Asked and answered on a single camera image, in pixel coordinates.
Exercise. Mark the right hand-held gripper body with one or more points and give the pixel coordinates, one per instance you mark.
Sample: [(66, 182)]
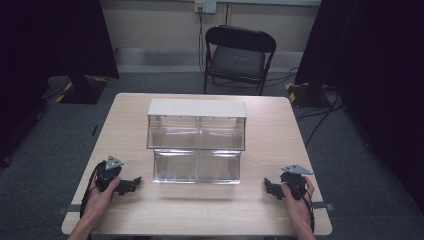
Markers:
[(295, 181)]

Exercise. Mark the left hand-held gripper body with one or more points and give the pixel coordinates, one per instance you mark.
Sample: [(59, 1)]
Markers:
[(107, 175)]

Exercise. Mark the person's right hand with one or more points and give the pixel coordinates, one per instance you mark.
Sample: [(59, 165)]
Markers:
[(296, 206)]

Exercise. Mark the person's left hand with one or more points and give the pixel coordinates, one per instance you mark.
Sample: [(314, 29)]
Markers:
[(100, 200)]

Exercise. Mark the small black stick on floor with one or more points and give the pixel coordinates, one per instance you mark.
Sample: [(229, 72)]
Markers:
[(94, 130)]

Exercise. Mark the clear acrylic drawer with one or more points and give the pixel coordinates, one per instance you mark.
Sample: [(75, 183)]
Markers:
[(196, 166)]

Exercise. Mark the clear organizer box white top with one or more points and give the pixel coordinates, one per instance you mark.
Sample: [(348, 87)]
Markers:
[(196, 125)]

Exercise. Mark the black stand base striped tape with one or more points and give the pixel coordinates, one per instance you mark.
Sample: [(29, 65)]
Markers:
[(308, 95), (80, 90)]

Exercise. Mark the black folding chair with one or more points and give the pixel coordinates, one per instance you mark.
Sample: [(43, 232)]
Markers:
[(238, 60)]

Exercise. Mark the dark curtain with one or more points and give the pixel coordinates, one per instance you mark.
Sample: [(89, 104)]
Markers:
[(46, 50), (373, 66)]

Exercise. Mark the white wall outlet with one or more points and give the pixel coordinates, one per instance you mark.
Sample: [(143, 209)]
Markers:
[(205, 6)]

